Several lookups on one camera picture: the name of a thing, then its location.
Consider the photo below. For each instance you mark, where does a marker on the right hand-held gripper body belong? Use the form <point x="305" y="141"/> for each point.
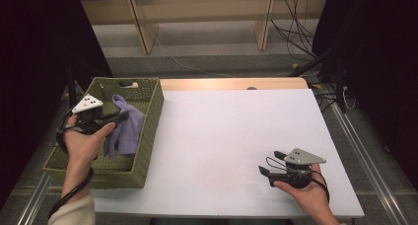
<point x="302" y="156"/>

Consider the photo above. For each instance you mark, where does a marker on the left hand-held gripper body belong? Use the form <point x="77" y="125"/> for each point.
<point x="87" y="103"/>

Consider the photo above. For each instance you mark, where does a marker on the purple shorts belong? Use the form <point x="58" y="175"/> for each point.
<point x="128" y="129"/>

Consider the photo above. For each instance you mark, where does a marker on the green woven basket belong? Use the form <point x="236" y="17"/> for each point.
<point x="144" y="119"/>

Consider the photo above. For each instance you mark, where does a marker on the person's left hand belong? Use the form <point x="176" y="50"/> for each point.
<point x="82" y="146"/>

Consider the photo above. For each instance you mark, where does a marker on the person's right hand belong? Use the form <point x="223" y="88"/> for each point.
<point x="310" y="198"/>

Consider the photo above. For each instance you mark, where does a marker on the black metal stand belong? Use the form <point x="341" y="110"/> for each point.
<point x="338" y="77"/>
<point x="73" y="90"/>

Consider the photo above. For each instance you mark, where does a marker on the white table sheet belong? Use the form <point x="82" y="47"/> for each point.
<point x="230" y="136"/>

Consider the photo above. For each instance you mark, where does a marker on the dark curtain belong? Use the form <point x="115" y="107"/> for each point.
<point x="384" y="70"/>
<point x="36" y="70"/>

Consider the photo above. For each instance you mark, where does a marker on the yellow tape piece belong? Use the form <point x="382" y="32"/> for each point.
<point x="316" y="86"/>
<point x="295" y="66"/>

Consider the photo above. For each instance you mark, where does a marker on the light wooden shelf unit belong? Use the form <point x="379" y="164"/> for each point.
<point x="203" y="11"/>

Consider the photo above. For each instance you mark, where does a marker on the metal floor rail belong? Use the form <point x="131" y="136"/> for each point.
<point x="34" y="198"/>
<point x="368" y="165"/>

